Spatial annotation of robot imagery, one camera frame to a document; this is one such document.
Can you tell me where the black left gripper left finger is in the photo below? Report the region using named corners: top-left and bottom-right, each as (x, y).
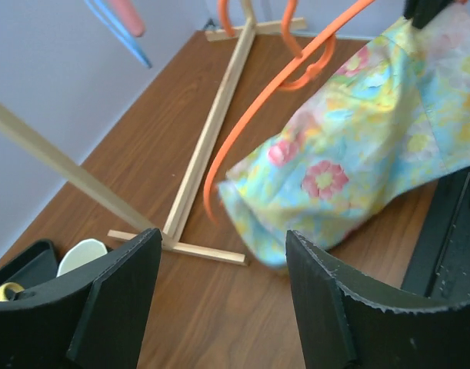
top-left (0, 229), bottom-right (162, 368)

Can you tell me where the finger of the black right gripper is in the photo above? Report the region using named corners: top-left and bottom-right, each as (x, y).
top-left (403, 0), bottom-right (453, 29)

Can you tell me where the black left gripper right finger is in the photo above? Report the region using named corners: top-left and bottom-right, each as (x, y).
top-left (285, 231), bottom-right (470, 368)

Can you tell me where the floral pastel skirt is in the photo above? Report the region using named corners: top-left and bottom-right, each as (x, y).
top-left (218, 3), bottom-right (470, 268)

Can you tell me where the orange plastic hanger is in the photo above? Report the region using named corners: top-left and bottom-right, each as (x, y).
top-left (203, 0), bottom-right (373, 221)

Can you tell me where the pink plastic hanger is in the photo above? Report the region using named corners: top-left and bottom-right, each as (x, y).
top-left (109, 0), bottom-right (145, 37)

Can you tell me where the black mug cream inside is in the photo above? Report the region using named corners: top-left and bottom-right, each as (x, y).
top-left (56, 238), bottom-right (108, 277)

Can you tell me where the black tray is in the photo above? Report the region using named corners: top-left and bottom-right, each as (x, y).
top-left (0, 239), bottom-right (58, 289)

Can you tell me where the yellow mug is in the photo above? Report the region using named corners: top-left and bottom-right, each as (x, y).
top-left (0, 282), bottom-right (25, 302)

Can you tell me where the wooden clothes rack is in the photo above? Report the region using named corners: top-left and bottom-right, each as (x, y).
top-left (0, 1), bottom-right (306, 265)

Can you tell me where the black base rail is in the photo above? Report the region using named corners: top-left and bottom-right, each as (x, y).
top-left (401, 167), bottom-right (470, 302)

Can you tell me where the blue wire hanger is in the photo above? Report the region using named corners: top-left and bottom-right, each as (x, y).
top-left (85, 1), bottom-right (152, 68)

